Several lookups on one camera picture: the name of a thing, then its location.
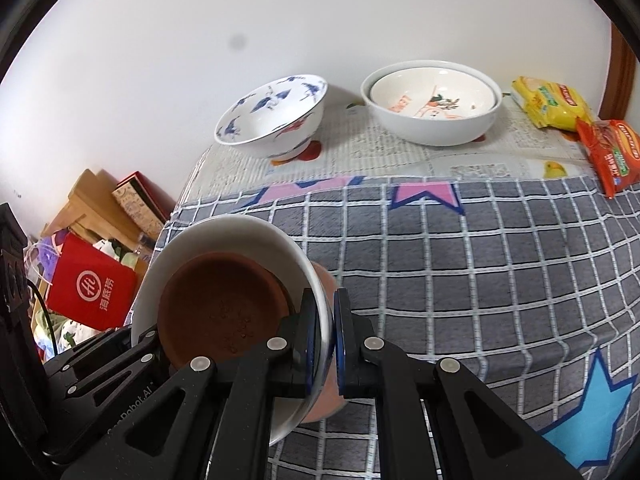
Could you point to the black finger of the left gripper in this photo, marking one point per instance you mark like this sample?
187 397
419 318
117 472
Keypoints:
90 365

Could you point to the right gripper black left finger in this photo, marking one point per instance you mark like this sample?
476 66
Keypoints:
209 420

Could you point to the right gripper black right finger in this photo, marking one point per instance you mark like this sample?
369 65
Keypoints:
435 420

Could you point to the pink plate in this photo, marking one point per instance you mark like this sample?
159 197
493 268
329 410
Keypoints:
329 400

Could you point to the brown clay bowl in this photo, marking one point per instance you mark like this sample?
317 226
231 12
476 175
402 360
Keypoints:
219 305

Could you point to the white small bowl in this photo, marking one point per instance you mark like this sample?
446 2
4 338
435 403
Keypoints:
272 249

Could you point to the black furniture edge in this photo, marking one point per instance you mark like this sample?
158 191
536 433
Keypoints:
28 414

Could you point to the red paper bag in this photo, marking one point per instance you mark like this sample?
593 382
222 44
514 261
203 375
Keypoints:
90 287

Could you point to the purple plastic bag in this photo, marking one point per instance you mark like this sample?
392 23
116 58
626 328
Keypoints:
41 256

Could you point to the patterned gift box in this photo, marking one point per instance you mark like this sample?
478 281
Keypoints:
144 202

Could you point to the grey checked tablecloth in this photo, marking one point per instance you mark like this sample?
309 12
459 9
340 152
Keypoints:
532 284

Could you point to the blue patterned porcelain bowl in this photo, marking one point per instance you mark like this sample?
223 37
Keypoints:
275 121

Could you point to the newspaper print table cover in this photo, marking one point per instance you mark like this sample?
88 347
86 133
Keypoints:
352 142

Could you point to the large white bowl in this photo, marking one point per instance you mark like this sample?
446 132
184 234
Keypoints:
431 132

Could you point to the red chips bag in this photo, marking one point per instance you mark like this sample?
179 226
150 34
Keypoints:
613 149

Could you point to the yellow chips bag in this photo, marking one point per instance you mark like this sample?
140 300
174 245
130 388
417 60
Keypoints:
550 105

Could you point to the brown door frame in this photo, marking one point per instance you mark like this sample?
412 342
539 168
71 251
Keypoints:
620 79

